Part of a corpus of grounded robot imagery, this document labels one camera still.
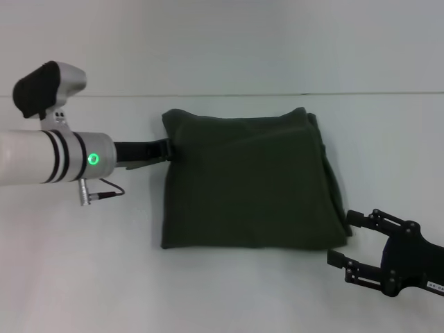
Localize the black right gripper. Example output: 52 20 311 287
327 207 444 298

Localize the dark green t-shirt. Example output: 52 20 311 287
160 107 353 250

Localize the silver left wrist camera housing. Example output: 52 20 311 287
12 61 87 133

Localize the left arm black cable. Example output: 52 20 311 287
99 177 126 199

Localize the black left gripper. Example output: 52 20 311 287
113 137 176 171

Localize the left arm silver cable connector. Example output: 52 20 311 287
78 178 101 207

